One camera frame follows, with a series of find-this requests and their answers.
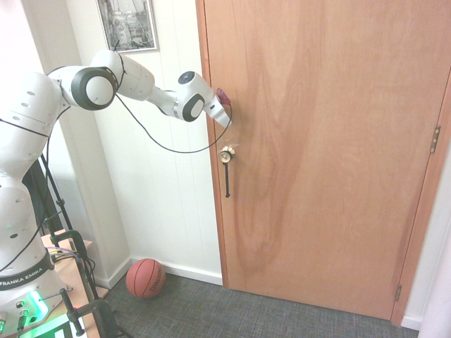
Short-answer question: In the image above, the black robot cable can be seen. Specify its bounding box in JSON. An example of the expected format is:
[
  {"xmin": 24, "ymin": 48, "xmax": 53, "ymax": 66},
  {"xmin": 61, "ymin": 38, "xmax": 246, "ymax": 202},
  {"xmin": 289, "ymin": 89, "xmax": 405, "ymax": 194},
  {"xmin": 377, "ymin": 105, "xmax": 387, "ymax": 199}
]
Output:
[{"xmin": 0, "ymin": 39, "xmax": 234, "ymax": 274}]

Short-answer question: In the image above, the printed fiducial marker sheet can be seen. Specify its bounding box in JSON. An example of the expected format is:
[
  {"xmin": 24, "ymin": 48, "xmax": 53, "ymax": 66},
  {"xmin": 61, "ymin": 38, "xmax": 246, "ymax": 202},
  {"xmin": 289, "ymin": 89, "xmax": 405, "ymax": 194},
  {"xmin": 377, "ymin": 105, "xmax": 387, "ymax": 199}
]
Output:
[{"xmin": 35, "ymin": 315, "xmax": 73, "ymax": 338}]

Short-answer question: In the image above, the black rectangular object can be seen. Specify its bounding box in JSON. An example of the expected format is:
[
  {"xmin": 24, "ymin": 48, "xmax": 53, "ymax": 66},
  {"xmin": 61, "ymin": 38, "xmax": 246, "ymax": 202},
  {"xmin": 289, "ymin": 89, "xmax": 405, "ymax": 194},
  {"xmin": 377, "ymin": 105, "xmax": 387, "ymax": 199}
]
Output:
[{"xmin": 20, "ymin": 160, "xmax": 54, "ymax": 236}]

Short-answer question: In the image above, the purple cable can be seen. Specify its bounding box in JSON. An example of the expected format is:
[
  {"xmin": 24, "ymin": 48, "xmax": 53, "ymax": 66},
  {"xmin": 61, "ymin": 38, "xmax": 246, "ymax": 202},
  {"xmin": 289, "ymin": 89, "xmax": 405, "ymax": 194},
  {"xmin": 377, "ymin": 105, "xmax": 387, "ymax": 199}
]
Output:
[{"xmin": 45, "ymin": 246, "xmax": 78, "ymax": 262}]

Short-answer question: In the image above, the framed black-and-white picture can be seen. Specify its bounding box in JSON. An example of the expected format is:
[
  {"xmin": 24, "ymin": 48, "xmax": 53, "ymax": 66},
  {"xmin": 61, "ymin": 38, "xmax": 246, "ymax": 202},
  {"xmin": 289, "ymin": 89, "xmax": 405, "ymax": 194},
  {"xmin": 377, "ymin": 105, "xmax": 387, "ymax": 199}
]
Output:
[{"xmin": 95, "ymin": 0, "xmax": 161, "ymax": 55}]

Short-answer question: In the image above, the black strap on knob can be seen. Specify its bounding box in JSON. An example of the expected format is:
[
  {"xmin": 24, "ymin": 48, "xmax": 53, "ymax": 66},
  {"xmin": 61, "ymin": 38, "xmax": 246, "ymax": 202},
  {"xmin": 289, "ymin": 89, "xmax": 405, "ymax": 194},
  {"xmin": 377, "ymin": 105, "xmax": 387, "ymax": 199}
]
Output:
[{"xmin": 222, "ymin": 161, "xmax": 233, "ymax": 199}]

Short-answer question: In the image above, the large black screw clamp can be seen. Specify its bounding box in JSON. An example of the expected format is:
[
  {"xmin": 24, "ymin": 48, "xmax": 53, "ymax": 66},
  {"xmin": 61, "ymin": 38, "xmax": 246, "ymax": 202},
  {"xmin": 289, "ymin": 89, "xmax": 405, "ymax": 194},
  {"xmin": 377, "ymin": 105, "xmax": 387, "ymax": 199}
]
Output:
[{"xmin": 49, "ymin": 228, "xmax": 119, "ymax": 338}]

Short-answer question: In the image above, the orange Spalding basketball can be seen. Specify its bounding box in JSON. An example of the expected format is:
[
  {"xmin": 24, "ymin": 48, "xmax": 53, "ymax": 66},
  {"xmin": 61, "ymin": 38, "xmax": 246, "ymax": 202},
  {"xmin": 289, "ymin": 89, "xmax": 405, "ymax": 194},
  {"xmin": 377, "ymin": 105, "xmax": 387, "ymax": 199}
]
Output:
[{"xmin": 125, "ymin": 258, "xmax": 166, "ymax": 300}]

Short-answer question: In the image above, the small black bar clamp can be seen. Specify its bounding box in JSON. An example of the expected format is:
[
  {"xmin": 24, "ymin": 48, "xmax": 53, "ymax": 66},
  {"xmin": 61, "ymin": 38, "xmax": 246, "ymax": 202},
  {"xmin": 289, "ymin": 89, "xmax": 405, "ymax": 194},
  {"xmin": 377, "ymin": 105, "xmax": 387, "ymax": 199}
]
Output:
[{"xmin": 39, "ymin": 287, "xmax": 86, "ymax": 336}]

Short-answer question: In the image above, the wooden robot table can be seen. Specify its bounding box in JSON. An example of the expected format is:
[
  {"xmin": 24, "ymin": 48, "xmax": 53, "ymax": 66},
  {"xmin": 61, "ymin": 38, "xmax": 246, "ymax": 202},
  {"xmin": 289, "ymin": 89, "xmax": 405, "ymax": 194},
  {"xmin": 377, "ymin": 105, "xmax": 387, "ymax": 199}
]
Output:
[{"xmin": 39, "ymin": 231, "xmax": 111, "ymax": 338}]

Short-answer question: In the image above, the white baseboard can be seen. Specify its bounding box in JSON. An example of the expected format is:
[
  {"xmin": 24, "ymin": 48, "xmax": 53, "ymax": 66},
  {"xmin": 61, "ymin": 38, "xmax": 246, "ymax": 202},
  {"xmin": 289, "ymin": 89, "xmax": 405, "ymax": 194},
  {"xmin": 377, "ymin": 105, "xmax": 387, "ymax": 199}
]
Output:
[{"xmin": 94, "ymin": 254, "xmax": 223, "ymax": 290}]

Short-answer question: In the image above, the black camera tripod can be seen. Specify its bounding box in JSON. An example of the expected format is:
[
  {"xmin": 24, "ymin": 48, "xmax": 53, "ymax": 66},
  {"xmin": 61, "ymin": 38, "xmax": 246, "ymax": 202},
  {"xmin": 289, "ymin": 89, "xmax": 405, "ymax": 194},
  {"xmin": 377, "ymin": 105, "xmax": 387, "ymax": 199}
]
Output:
[{"xmin": 26, "ymin": 154, "xmax": 135, "ymax": 338}]

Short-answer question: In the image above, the brass door knob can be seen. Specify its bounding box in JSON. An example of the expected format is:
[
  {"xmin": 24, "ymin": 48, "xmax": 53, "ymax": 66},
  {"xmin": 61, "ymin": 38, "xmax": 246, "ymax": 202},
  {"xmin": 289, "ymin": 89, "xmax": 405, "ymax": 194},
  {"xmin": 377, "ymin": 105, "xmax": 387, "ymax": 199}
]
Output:
[{"xmin": 218, "ymin": 146, "xmax": 237, "ymax": 164}]

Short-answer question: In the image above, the clear plastic tape piece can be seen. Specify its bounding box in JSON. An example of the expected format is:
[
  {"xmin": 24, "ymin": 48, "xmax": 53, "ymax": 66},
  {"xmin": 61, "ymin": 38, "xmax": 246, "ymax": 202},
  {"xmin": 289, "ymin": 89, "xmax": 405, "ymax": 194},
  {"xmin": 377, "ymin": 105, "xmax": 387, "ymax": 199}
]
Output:
[{"xmin": 217, "ymin": 138, "xmax": 242, "ymax": 151}]

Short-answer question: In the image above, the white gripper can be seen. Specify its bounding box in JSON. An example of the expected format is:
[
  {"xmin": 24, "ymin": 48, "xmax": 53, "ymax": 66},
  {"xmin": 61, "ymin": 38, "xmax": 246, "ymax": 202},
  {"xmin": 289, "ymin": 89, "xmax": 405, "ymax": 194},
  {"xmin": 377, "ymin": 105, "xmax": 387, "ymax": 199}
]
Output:
[{"xmin": 206, "ymin": 94, "xmax": 234, "ymax": 129}]

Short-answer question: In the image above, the red wrist camera mount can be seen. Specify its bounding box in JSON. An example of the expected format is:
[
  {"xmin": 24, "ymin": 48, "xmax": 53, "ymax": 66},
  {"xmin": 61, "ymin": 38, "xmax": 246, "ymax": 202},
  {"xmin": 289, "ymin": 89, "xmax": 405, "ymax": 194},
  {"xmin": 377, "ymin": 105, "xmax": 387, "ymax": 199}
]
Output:
[{"xmin": 215, "ymin": 87, "xmax": 232, "ymax": 105}]

